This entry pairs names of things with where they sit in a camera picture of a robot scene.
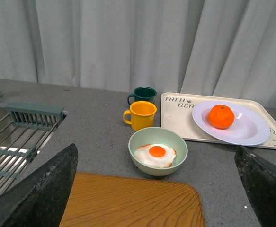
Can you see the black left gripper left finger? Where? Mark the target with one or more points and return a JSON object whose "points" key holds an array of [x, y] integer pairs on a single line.
{"points": [[40, 199]]}

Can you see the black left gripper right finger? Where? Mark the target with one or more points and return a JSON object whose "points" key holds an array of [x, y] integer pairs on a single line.
{"points": [[258, 177]]}

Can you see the white round deep plate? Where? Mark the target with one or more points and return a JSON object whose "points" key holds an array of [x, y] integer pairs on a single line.
{"points": [[248, 128]]}

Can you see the orange mandarin fruit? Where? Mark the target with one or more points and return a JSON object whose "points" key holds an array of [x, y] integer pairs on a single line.
{"points": [[221, 116]]}

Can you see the wooden cutting board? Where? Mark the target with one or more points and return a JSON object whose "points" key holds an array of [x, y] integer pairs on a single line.
{"points": [[111, 201]]}

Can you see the green metal sink rack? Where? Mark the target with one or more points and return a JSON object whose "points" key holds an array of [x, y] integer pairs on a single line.
{"points": [[24, 130]]}

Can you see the light green bowl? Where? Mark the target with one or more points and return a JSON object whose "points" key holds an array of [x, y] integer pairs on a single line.
{"points": [[156, 135]]}

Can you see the fake fried egg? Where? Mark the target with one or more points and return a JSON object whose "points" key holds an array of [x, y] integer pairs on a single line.
{"points": [[155, 155]]}

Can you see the cream bear serving tray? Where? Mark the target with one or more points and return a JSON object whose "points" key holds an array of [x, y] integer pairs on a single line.
{"points": [[176, 115]]}

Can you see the yellow enamel mug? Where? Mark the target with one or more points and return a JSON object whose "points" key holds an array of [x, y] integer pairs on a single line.
{"points": [[140, 115]]}

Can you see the white curtain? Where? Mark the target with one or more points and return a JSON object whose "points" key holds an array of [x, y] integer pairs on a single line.
{"points": [[223, 48]]}

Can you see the dark green enamel mug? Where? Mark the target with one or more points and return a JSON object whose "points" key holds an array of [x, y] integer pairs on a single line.
{"points": [[142, 94]]}

